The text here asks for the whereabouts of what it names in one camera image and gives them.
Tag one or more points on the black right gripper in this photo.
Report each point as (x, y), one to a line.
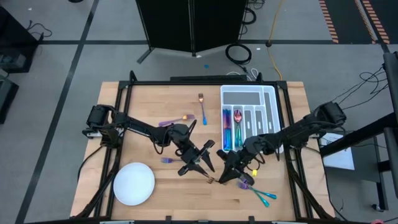
(242, 158)

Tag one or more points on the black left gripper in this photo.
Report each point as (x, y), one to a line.
(191, 155)

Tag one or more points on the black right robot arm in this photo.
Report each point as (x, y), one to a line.
(311, 127)

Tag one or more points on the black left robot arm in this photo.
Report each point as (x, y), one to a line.
(140, 126)

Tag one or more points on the white round plate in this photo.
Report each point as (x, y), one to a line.
(133, 183)

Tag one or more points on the white plastic cutlery tray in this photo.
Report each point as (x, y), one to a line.
(242, 98)

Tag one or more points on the white paper box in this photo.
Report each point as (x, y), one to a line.
(339, 155)

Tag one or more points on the black folding partition screen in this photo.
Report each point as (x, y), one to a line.
(168, 21)

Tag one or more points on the black metal stand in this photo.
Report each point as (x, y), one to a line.
(391, 93)

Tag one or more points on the black equipment box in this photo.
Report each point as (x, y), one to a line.
(6, 99)

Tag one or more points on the black desk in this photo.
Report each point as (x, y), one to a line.
(15, 37)

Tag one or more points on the black metal table frame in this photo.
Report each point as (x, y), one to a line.
(155, 83)

